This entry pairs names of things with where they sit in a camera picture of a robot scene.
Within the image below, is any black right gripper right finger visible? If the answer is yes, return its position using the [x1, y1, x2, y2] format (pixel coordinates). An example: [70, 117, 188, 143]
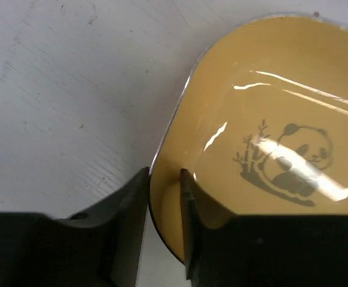
[180, 169, 348, 286]

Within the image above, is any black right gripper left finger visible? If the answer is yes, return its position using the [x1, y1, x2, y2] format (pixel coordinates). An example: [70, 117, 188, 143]
[0, 167, 149, 286]

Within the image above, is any yellow square panda dish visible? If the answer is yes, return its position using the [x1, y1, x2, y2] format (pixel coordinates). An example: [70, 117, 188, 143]
[149, 13, 348, 261]

